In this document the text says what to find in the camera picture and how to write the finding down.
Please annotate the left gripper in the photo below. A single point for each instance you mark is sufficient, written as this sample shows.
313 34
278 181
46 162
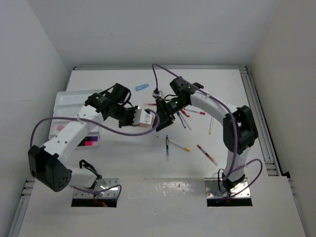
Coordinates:
130 121

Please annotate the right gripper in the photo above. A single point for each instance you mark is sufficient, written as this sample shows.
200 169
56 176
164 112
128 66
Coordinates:
165 114

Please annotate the purple black highlighter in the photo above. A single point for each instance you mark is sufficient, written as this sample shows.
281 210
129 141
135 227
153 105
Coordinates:
91 138

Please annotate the pink black highlighter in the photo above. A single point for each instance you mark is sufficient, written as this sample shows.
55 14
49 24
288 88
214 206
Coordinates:
85 143

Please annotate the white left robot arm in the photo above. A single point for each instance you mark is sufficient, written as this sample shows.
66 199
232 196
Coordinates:
48 162

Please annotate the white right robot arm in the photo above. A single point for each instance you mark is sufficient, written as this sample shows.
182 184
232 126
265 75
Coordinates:
239 128

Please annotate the blue pen centre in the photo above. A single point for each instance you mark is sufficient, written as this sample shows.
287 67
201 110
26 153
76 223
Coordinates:
181 120

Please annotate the red capped pen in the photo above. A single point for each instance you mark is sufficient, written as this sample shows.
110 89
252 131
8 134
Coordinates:
184 113

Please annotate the blue gel pen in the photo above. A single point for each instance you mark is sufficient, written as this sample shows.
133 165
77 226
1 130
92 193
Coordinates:
167 148

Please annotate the red gel pen horizontal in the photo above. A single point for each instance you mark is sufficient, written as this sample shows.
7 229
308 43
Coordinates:
149 104

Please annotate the blue eraser case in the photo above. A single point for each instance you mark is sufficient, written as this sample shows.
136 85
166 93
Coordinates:
141 87

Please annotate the red white marker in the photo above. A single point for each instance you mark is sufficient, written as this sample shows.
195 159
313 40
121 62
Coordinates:
194 111

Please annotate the yellow capped white marker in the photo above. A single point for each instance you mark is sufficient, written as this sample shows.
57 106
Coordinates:
179 146

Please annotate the red gel pen lower right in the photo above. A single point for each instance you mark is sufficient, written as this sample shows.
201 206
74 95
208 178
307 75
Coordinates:
207 155

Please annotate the yellow white marker right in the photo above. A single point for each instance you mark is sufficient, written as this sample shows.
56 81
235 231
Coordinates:
211 126

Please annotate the white plastic organizer tray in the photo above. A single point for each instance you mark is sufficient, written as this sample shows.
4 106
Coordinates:
68 104

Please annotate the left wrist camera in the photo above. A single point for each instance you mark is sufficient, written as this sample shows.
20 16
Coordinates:
142 117

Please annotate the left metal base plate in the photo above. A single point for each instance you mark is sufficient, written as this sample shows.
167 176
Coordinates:
103 189

